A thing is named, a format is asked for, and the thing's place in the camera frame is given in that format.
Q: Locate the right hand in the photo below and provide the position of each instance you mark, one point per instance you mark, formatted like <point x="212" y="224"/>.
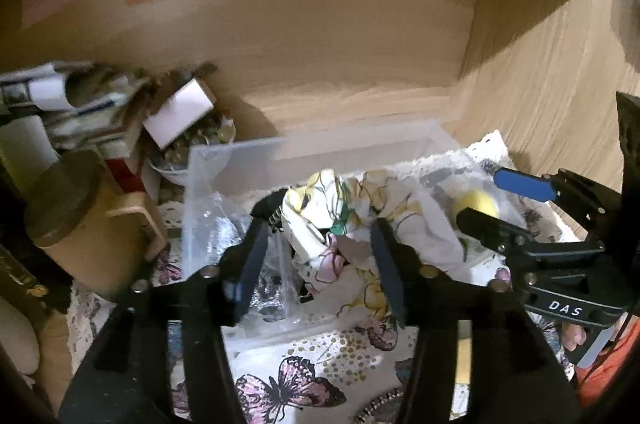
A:
<point x="572" y="336"/>

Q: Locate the beige mug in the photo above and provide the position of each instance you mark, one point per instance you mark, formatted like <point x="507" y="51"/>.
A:
<point x="94" y="231"/>

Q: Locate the small white box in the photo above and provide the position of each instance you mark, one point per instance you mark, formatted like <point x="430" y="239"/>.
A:
<point x="179" y="112"/>

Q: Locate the yellow ball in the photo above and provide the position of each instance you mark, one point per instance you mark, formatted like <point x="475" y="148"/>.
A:
<point x="478" y="200"/>

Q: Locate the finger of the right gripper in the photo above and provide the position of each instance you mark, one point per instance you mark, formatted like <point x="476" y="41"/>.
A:
<point x="525" y="184"/>
<point x="495" y="234"/>

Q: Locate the floral print cloth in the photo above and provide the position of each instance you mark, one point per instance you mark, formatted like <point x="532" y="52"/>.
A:
<point x="327" y="221"/>

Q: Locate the yellow rectangular sponge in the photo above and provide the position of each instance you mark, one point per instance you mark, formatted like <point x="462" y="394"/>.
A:
<point x="464" y="361"/>

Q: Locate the black white hair scrunchie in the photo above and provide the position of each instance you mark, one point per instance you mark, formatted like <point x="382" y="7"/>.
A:
<point x="383" y="408"/>

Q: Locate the clear plastic storage box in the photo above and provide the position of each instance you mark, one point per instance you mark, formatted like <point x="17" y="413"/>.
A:
<point x="246" y="171"/>

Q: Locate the clear plastic bag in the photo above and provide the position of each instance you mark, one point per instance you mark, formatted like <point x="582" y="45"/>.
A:
<point x="256" y="286"/>

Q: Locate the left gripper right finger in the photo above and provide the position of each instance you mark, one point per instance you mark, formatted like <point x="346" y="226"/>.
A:
<point x="383" y="245"/>

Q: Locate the butterfly print lace cloth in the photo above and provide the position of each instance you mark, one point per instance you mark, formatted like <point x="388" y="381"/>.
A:
<point x="327" y="375"/>

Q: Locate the stack of papers and magazines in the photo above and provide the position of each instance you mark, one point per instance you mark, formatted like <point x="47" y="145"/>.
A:
<point x="89" y="103"/>

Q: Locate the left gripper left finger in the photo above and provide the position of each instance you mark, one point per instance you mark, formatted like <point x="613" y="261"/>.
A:
<point x="252" y="254"/>

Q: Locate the dark wine bottle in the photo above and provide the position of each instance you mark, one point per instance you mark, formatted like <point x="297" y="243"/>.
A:
<point x="11" y="267"/>

